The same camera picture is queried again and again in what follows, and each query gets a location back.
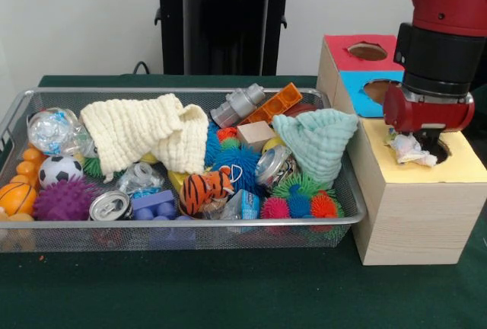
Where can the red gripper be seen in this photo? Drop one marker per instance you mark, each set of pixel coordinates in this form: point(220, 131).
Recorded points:
point(430, 115)

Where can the colourful printed paper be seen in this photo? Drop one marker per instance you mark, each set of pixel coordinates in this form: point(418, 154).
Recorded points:
point(409, 150)

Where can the light blue muslin cloth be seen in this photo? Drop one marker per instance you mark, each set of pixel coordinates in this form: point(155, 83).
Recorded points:
point(319, 142)

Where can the rainbow spiky caterpillar toy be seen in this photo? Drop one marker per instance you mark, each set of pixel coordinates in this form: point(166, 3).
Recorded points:
point(300, 205)

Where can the cream muslin cloth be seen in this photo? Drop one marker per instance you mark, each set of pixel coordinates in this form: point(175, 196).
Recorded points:
point(133, 131)

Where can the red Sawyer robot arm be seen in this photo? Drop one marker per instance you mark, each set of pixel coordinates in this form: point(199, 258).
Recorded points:
point(441, 51)

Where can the wooden box with three holes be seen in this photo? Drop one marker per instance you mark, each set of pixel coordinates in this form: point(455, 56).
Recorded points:
point(418, 222)

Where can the green covered side table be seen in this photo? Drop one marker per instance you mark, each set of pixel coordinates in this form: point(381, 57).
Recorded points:
point(481, 115)

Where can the green spiky ball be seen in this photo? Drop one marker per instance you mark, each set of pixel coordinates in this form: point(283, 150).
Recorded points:
point(289, 188)

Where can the tiger plush toy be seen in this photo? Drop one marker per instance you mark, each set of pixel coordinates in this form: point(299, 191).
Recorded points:
point(201, 192)

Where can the purple toy brick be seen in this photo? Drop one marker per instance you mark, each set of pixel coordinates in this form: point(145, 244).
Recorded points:
point(154, 207)

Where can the silver drink can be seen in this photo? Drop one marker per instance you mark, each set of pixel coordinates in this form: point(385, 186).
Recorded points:
point(110, 207)

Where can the black white soccer ball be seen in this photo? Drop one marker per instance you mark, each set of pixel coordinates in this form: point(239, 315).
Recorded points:
point(59, 171)

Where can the purple knobbly ball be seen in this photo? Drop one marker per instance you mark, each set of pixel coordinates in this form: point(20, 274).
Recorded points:
point(62, 201)

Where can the crushed plastic water bottle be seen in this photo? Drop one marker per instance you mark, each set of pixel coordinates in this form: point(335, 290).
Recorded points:
point(51, 131)

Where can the orange toy basketball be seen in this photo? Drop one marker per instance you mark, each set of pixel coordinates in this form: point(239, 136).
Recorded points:
point(15, 197)

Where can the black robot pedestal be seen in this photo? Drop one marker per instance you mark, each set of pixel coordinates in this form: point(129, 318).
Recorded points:
point(224, 20)

